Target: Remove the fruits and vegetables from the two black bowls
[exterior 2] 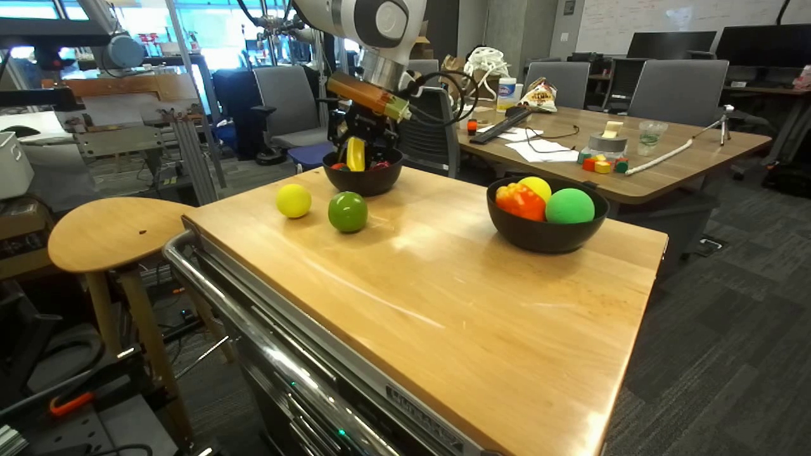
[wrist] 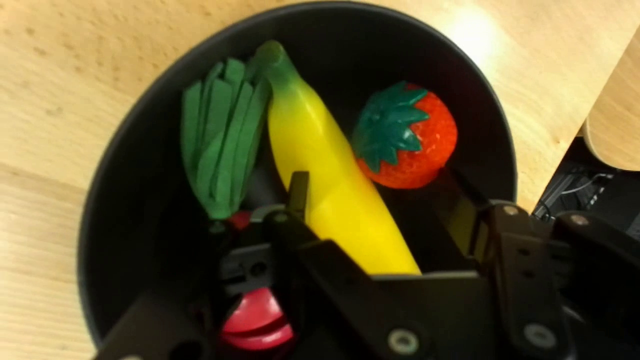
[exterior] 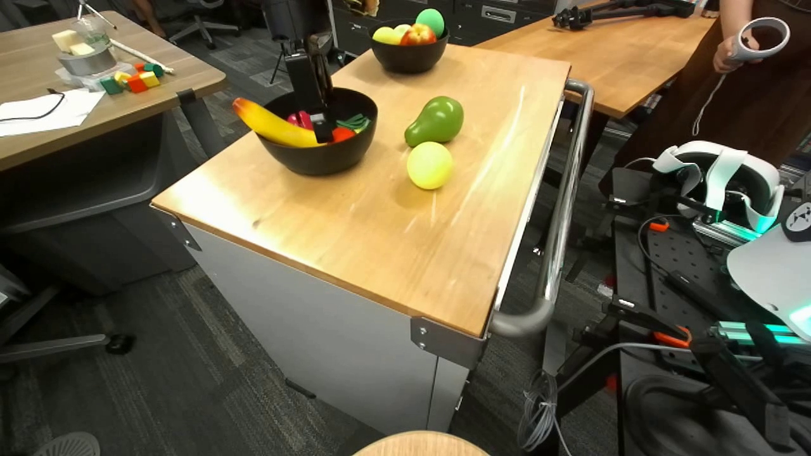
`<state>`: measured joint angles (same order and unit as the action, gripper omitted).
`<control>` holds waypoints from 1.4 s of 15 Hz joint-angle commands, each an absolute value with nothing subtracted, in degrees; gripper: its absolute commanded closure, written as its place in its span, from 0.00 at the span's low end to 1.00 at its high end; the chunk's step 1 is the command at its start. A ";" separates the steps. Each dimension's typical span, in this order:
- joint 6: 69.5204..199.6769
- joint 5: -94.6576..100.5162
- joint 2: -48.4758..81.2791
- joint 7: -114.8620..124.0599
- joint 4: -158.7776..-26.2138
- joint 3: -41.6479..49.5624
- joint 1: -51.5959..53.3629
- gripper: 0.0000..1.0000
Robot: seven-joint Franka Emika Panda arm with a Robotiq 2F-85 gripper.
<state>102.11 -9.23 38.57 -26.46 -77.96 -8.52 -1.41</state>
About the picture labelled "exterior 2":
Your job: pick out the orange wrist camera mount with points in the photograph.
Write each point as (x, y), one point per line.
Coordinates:
(369, 96)

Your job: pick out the black computer monitor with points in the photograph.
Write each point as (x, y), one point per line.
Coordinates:
(673, 43)
(763, 43)

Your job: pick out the small silver tripod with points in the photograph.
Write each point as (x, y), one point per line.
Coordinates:
(727, 116)

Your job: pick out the grey metal frame rack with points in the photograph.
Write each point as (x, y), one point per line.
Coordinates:
(109, 139)

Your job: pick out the orange toy pepper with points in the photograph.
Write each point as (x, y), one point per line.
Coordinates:
(520, 203)

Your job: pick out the white plastic bottle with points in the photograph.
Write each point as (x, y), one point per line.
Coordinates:
(507, 91)

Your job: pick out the clear plastic bag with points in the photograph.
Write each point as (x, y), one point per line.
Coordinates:
(540, 96)

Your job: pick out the colourful toy blocks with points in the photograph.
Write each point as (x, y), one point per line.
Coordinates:
(601, 162)

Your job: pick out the long black bar device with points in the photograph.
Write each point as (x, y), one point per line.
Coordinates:
(501, 125)

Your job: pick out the white box device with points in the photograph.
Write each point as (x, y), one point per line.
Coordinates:
(13, 167)

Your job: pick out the yellow-green round toy fruit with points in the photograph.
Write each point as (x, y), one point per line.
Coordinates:
(292, 200)

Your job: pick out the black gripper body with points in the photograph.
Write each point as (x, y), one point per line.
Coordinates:
(369, 125)

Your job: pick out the green toy pear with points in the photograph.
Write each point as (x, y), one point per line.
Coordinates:
(349, 212)

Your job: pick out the grey tape roll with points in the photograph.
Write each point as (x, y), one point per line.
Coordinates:
(610, 143)

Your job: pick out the dark grey office chair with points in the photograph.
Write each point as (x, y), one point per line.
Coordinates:
(431, 139)

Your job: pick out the grey round joint fixture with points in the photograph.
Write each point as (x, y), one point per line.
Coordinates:
(116, 46)

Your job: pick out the yellow toy lemon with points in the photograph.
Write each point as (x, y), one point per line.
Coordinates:
(536, 186)

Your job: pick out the white net bag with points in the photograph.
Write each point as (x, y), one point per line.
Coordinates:
(487, 63)

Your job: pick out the round wooden stool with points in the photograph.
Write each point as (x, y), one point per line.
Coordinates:
(117, 230)

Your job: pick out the green round toy fruit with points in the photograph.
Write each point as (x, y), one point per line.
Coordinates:
(571, 206)

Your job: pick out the white plastic stick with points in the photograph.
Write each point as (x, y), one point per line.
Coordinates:
(662, 154)

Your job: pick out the red toy strawberry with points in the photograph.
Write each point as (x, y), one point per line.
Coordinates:
(339, 167)

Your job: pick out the clear plastic cup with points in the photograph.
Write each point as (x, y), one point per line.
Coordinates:
(652, 131)

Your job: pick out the black plastic bowl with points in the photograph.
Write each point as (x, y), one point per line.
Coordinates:
(364, 186)
(540, 239)

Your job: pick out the large wooden conference table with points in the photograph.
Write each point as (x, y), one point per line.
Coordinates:
(675, 160)

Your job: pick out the white paper sheets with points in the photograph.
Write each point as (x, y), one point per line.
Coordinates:
(545, 149)

